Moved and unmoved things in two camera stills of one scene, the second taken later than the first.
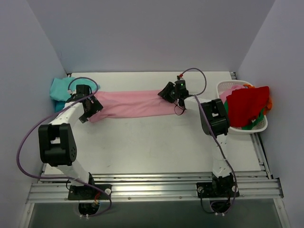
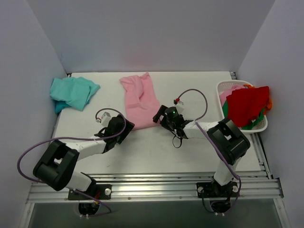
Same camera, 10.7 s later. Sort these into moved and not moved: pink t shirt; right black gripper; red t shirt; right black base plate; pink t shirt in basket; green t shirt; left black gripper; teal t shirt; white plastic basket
Moved: pink t shirt; left black gripper; right black gripper
Not moved: green t shirt; teal t shirt; red t shirt; right black base plate; white plastic basket; pink t shirt in basket
